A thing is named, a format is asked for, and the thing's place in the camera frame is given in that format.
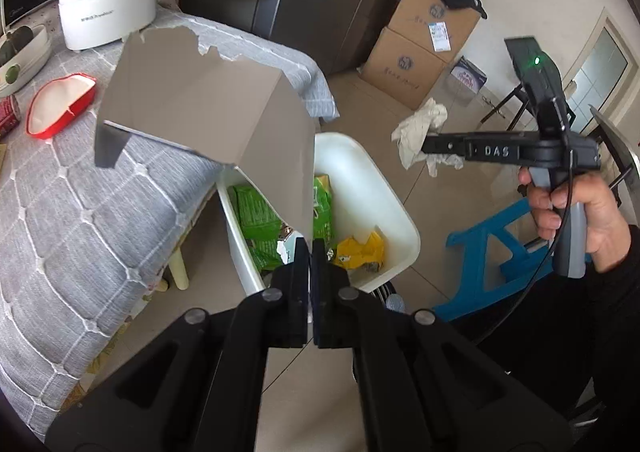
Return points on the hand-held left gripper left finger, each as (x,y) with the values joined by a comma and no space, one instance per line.
(300,277)

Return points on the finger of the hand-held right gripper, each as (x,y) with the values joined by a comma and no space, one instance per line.
(445,145)

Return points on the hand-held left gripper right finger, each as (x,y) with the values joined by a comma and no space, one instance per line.
(322,282)

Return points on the white cloth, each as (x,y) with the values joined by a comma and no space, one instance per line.
(420,124)

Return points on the green snack bag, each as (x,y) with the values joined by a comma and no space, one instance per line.
(255,217)

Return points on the white plastic bin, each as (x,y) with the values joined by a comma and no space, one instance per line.
(360,167)

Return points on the torn cardboard carton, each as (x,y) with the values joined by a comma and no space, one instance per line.
(200,102)

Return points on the person's right forearm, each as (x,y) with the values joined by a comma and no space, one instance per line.
(575,327)

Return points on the person's right hand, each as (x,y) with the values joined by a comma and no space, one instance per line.
(605,222)

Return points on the yellow snack packet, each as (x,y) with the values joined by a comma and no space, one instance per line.
(357,252)

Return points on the small blue white box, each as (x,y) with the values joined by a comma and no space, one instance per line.
(470,76)

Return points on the striped slipper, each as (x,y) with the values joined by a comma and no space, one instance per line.
(395,303)

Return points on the plain cardboard box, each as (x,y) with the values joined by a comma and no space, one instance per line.
(395,77)

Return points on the white framed glass door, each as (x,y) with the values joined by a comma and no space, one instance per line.
(600,62)

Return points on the blue plastic stool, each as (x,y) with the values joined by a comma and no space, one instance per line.
(475,257)

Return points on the cardboard box with label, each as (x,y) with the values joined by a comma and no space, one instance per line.
(425,27)

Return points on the cream table leg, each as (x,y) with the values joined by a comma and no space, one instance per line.
(178,267)

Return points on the grey checkered tablecloth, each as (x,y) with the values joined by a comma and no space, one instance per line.
(75,207)

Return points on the red white paper bowl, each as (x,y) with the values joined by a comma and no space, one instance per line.
(55,104)

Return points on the red can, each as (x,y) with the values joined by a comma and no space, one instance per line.
(7,117)

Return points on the white ceramic bowl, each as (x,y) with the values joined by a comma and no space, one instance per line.
(25,69)

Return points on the dark green avocado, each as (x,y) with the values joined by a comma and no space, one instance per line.
(15,39)

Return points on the black metal chair frame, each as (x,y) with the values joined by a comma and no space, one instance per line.
(501,104)

